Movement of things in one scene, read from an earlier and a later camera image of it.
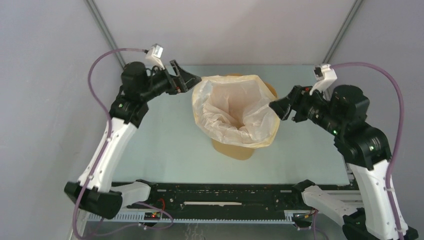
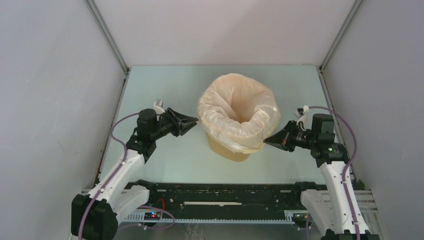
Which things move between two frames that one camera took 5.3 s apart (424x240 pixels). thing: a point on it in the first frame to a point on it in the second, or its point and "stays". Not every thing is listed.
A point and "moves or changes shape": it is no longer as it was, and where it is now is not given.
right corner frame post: (352, 12) stays
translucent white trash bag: (235, 110) stays
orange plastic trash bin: (233, 152) moves or changes shape
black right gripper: (300, 95) to (285, 134)
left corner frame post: (98, 17) stays
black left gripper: (178, 85) to (181, 123)
